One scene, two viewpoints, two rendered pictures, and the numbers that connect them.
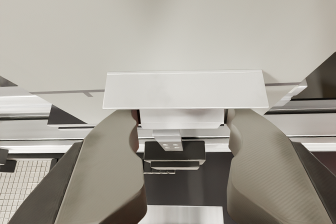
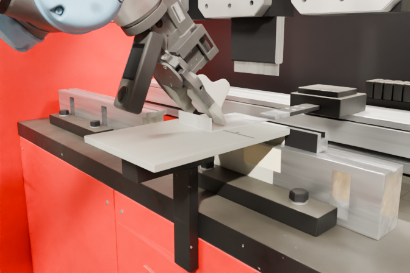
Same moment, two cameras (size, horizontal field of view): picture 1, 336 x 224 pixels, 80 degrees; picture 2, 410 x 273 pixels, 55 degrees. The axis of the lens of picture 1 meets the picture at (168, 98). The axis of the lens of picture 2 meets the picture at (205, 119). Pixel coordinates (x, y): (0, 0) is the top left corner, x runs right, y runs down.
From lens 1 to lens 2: 0.57 m
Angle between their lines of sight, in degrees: 52
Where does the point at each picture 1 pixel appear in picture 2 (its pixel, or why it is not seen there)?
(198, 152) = (294, 100)
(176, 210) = (252, 70)
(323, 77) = not seen: hidden behind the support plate
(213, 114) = not seen: hidden behind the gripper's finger
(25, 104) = (354, 160)
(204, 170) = (354, 78)
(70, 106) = (260, 133)
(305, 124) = (232, 110)
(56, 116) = (312, 139)
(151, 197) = not seen: outside the picture
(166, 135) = (266, 114)
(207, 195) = (355, 50)
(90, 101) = (246, 131)
